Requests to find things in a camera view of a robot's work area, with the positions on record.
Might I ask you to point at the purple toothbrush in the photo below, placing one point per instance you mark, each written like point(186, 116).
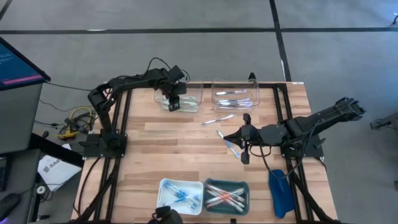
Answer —
point(234, 101)
point(231, 92)
point(234, 107)
point(217, 119)

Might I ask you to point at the white paper sheet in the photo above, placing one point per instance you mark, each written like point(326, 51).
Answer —
point(57, 171)

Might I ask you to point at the large black monitor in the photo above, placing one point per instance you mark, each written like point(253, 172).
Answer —
point(18, 67)

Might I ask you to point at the black keyboard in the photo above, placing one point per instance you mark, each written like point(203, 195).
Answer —
point(2, 172)

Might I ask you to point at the clear plastic bin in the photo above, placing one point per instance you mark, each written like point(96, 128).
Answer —
point(200, 90)
point(255, 90)

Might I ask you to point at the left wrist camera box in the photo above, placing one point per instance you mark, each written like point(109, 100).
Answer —
point(176, 72)

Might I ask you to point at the black curved bracket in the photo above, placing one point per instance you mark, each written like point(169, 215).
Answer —
point(252, 79)

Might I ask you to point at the dark grey desk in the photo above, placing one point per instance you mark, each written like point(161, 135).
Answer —
point(18, 124)

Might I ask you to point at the white plastic bin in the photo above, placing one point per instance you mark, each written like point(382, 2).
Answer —
point(161, 209)

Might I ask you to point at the white tape roll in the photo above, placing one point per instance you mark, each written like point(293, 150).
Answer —
point(41, 189)

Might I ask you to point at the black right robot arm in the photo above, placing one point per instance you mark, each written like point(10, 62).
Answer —
point(311, 123)

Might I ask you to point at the black computer mouse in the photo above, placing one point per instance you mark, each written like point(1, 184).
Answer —
point(7, 202)

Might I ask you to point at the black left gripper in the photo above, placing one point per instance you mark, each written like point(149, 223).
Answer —
point(174, 88)

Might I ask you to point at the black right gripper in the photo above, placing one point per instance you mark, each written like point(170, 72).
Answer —
point(248, 137)

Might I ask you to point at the teal plastic bin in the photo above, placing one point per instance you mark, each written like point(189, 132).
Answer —
point(208, 212)

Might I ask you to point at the blue cloth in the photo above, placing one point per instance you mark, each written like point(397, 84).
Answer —
point(281, 193)

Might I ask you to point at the blue toothbrush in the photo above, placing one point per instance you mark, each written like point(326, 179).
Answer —
point(182, 200)
point(183, 196)
point(186, 199)
point(228, 143)
point(189, 203)
point(174, 188)

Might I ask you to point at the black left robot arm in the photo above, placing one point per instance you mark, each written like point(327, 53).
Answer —
point(99, 99)

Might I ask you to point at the yellow black tool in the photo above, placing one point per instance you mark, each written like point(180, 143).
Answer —
point(66, 134)

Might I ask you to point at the black aluminium frame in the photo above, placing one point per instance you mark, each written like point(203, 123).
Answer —
point(122, 124)

